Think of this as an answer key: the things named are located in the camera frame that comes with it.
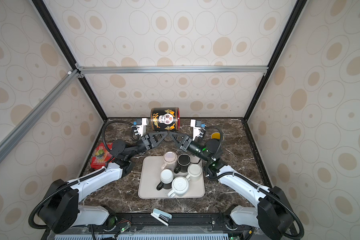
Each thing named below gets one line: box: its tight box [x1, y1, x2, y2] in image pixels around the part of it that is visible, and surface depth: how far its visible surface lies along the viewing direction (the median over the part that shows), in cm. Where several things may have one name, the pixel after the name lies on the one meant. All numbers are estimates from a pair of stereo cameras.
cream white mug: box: [185, 163, 202, 182], surface depth 85 cm
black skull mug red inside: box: [150, 107, 181, 132], surface depth 60 cm
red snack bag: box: [91, 142, 114, 169], surface depth 94 cm
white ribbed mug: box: [167, 176, 189, 198], surface depth 79 cm
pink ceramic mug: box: [161, 151, 178, 171], surface depth 87 cm
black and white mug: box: [156, 169, 174, 191], surface depth 82 cm
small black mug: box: [174, 153, 192, 174], surface depth 87 cm
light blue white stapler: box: [150, 208, 173, 227], surface depth 76 cm
